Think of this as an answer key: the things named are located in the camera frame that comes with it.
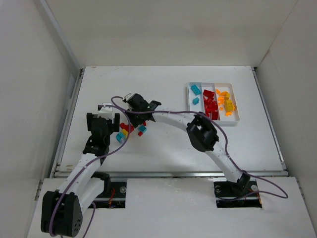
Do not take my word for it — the teal yellow lego stack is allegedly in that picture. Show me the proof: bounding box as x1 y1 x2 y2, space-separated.
116 122 134 144

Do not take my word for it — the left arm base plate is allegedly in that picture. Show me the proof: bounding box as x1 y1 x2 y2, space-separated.
93 181 127 209

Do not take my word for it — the red sloped lego block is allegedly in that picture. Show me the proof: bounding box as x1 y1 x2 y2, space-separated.
203 90 215 99

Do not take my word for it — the yellow butterfly lego block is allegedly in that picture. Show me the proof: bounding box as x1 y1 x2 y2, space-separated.
224 99 235 112

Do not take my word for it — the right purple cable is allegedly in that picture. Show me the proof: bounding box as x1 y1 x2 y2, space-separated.
110 96 289 199

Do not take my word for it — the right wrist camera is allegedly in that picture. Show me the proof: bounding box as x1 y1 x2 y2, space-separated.
122 93 132 103

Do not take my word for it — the red stepped lego block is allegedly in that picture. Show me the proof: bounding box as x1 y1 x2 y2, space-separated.
206 111 219 120

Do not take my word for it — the teal long lego brick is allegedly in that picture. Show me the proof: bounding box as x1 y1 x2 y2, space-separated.
190 84 201 96

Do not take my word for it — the small teal lego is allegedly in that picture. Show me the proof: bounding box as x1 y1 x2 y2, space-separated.
138 125 147 133

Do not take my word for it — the aluminium rail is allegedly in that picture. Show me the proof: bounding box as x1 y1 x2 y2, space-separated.
53 170 289 178

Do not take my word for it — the purple cable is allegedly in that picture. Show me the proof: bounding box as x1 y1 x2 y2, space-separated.
49 103 132 238
110 96 289 199

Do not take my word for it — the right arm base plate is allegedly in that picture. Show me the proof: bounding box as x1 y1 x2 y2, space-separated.
213 180 262 208

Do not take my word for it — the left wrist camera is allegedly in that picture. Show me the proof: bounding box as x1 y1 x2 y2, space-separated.
97 103 113 120

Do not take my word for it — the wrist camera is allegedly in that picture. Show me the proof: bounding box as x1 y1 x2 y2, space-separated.
97 103 113 120
122 93 132 103

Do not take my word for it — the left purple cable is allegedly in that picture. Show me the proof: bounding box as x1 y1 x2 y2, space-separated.
49 103 132 238

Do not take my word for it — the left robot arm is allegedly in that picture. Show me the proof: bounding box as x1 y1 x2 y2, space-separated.
41 113 120 238

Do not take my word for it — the white divided tray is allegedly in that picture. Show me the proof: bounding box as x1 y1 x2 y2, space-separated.
187 82 240 126

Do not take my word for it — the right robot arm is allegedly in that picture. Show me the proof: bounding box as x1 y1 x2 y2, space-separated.
123 94 250 197

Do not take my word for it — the orange lego in tray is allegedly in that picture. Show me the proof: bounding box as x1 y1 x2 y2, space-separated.
216 89 231 106

